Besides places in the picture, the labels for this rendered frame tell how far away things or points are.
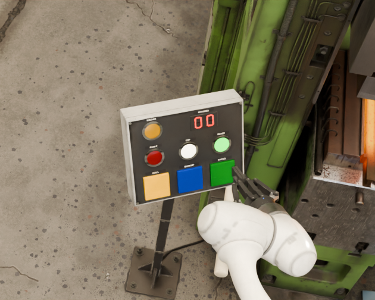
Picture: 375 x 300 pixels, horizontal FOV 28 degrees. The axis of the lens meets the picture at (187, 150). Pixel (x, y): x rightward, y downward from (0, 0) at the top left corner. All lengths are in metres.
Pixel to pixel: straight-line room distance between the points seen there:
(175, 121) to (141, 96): 1.50
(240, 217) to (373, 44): 0.58
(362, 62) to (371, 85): 0.10
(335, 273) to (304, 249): 1.37
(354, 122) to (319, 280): 0.86
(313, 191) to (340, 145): 0.18
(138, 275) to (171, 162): 1.06
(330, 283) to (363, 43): 1.37
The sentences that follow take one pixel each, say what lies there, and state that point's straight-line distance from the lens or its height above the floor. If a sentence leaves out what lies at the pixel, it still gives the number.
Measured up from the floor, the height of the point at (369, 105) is 1.01.
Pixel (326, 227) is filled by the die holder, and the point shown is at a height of 0.62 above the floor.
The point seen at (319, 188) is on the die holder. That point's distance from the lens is 2.41.
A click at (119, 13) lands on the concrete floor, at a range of 3.88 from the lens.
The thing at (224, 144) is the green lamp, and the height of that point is 1.09.
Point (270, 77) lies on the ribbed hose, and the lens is 2.25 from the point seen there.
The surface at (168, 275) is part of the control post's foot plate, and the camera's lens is 3.11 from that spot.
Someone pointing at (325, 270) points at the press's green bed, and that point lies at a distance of 3.08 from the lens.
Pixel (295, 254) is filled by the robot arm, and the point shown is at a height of 1.36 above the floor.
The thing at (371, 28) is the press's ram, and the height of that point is 1.54.
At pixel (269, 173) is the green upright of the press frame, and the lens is 2.74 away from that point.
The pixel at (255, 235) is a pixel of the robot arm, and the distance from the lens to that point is 1.67.
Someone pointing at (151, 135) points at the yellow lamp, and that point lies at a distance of 2.06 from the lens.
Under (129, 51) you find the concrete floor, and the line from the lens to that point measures 3.72.
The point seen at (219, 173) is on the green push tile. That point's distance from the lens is 2.18.
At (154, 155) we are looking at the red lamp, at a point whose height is 1.10.
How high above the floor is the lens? 2.88
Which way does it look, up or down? 57 degrees down
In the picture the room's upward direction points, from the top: 12 degrees clockwise
